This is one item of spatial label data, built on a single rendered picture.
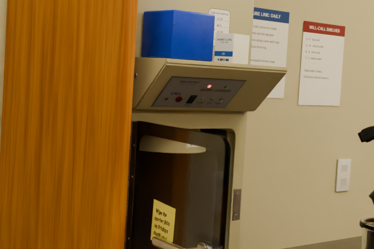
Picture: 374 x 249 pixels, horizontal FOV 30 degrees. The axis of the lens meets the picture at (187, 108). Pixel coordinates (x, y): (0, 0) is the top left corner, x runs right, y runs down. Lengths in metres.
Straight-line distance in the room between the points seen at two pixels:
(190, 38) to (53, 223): 0.47
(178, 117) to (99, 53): 0.24
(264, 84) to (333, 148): 1.03
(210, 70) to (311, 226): 1.21
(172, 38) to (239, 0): 0.29
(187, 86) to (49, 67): 0.30
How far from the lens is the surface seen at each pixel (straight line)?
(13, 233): 1.63
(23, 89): 1.57
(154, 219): 1.28
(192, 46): 1.31
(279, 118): 2.26
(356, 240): 2.53
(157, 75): 1.28
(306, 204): 2.41
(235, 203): 1.57
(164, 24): 1.30
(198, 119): 1.47
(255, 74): 1.42
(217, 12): 1.49
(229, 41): 1.41
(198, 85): 1.36
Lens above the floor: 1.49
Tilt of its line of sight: 3 degrees down
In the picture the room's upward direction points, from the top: 3 degrees clockwise
